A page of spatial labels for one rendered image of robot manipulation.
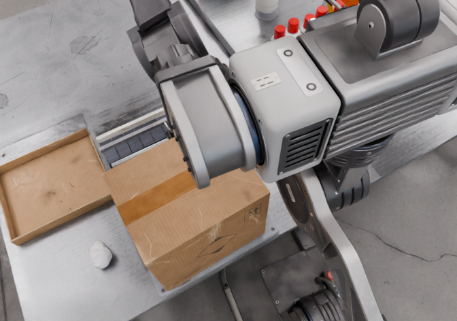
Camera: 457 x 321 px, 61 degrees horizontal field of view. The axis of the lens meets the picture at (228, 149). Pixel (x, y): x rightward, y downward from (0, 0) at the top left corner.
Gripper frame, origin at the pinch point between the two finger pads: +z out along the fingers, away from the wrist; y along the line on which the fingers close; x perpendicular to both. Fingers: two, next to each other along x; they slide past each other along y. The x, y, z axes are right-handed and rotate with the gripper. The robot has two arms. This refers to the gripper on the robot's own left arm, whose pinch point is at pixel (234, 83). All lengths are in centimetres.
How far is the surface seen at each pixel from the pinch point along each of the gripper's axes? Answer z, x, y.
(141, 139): -17.1, 29.4, -0.7
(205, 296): 48, 88, -35
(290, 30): 3.1, -22.9, -0.1
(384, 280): 97, 30, -69
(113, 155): -23.2, 36.8, -1.9
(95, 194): -26, 47, -9
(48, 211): -35, 58, -7
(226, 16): 14.5, -8.3, 34.1
